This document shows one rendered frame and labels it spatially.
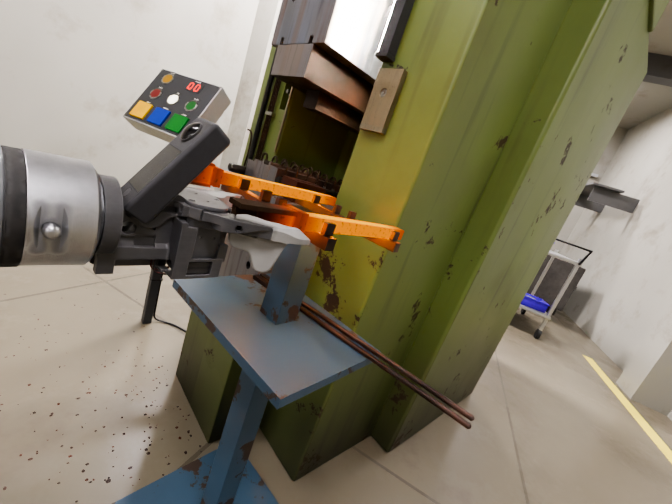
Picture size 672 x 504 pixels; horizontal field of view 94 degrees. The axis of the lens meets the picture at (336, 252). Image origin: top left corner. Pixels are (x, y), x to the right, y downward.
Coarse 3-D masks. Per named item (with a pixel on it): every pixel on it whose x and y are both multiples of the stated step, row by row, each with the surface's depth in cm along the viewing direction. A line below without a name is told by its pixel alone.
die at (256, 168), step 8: (248, 160) 114; (256, 160) 110; (248, 168) 113; (256, 168) 110; (264, 168) 106; (272, 168) 103; (280, 168) 103; (288, 168) 109; (256, 176) 109; (264, 176) 106; (272, 176) 102; (280, 176) 102; (304, 176) 109; (312, 176) 117; (320, 184) 115; (328, 184) 117; (336, 184) 126
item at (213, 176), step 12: (216, 168) 56; (204, 180) 57; (216, 180) 57; (228, 180) 60; (252, 180) 63; (264, 180) 68; (276, 192) 69; (288, 192) 72; (300, 192) 74; (312, 192) 78
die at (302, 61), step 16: (288, 48) 100; (304, 48) 94; (320, 48) 93; (288, 64) 99; (304, 64) 94; (320, 64) 95; (336, 64) 99; (288, 80) 105; (304, 80) 97; (320, 80) 97; (336, 80) 101; (352, 80) 105; (336, 96) 104; (352, 96) 108; (368, 96) 112
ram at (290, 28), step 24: (288, 0) 101; (312, 0) 93; (336, 0) 85; (360, 0) 90; (384, 0) 95; (288, 24) 101; (312, 24) 92; (336, 24) 88; (360, 24) 93; (384, 24) 98; (336, 48) 91; (360, 48) 96; (360, 72) 102
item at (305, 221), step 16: (240, 208) 37; (256, 208) 38; (272, 208) 40; (288, 208) 44; (288, 224) 44; (304, 224) 44; (320, 224) 48; (336, 224) 50; (352, 224) 53; (368, 224) 58
